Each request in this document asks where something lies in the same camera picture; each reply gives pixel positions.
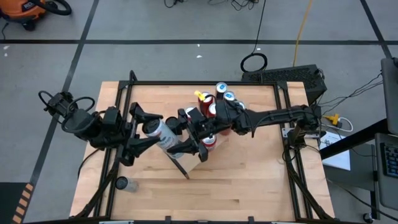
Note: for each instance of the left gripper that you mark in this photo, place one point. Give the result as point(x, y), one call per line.
point(129, 133)

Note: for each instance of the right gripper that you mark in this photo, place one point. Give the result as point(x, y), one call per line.
point(203, 127)

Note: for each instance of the silver blue energy drink can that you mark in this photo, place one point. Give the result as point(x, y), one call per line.
point(221, 88)
point(242, 104)
point(230, 96)

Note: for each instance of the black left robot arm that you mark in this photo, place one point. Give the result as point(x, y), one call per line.
point(87, 124)

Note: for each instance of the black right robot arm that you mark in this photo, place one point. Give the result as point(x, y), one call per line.
point(280, 116)

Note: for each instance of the yellow tag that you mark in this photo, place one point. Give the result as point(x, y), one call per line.
point(199, 95)

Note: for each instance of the yellow plug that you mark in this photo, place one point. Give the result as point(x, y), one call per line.
point(333, 118)

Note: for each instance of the black mat orange striped edge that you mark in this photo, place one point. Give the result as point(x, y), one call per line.
point(9, 205)

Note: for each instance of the white paper sheet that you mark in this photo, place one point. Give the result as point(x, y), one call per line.
point(337, 158)

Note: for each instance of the orange shop vacuum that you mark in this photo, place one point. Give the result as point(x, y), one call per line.
point(21, 9)

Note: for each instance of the black desk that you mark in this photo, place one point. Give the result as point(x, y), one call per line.
point(357, 138)

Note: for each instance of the black caster wheel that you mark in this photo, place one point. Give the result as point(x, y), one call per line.
point(367, 216)

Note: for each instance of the black keyboard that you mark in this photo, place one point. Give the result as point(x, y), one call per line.
point(390, 160)

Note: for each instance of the wooden shelf black metal frame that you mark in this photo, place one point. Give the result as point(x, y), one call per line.
point(192, 161)

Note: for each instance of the silver corner bracket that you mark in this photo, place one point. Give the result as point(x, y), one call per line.
point(285, 132)

